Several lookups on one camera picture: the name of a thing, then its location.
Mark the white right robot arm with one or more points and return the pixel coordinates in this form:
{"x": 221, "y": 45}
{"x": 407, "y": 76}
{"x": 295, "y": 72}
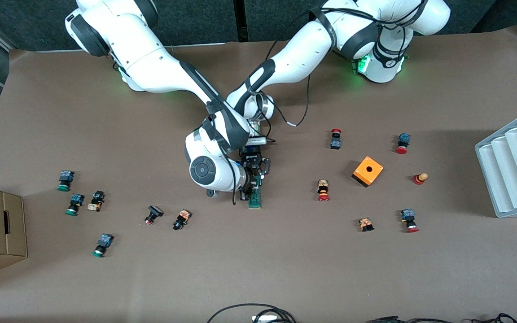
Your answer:
{"x": 151, "y": 63}

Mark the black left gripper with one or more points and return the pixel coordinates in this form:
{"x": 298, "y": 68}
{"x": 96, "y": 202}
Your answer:
{"x": 253, "y": 160}

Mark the green load switch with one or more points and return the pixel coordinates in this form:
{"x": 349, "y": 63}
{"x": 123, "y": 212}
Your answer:
{"x": 256, "y": 199}

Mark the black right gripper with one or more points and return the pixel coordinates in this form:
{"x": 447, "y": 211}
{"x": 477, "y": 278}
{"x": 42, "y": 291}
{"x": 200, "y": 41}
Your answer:
{"x": 248, "y": 185}

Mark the red button black block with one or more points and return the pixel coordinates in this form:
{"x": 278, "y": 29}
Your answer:
{"x": 335, "y": 140}

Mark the red yellow emergency stop button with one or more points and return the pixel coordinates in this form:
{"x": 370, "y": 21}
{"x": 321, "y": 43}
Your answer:
{"x": 323, "y": 190}

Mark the small orange contact block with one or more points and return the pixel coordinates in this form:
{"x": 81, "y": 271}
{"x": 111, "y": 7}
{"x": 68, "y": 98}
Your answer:
{"x": 365, "y": 224}

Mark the red mushroom button blue block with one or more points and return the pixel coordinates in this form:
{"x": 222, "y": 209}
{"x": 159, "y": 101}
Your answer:
{"x": 409, "y": 220}
{"x": 402, "y": 142}

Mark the orange button enclosure box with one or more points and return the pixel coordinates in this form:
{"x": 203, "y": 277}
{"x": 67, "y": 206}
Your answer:
{"x": 368, "y": 171}

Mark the beige black switch block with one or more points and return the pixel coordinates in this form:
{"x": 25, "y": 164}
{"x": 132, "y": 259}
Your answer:
{"x": 96, "y": 201}

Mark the red emergency stop head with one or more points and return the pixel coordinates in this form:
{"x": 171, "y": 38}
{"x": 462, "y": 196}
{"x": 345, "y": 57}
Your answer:
{"x": 420, "y": 178}

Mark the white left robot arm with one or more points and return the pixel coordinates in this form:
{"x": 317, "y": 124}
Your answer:
{"x": 303, "y": 58}

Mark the grey ribbed tray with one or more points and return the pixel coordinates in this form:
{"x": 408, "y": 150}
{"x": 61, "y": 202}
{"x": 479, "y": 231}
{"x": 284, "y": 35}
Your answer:
{"x": 510, "y": 179}

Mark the brown table cover sheet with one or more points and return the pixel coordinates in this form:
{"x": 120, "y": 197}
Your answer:
{"x": 258, "y": 269}

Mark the green mushroom push button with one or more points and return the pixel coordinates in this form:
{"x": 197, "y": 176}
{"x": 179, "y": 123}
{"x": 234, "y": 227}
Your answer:
{"x": 75, "y": 203}
{"x": 65, "y": 179}
{"x": 102, "y": 244}

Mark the black square button red terminals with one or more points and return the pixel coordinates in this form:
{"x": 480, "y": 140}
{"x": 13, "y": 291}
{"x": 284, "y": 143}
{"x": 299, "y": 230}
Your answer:
{"x": 153, "y": 213}

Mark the black selector switch orange block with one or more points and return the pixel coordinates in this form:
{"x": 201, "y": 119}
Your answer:
{"x": 181, "y": 219}

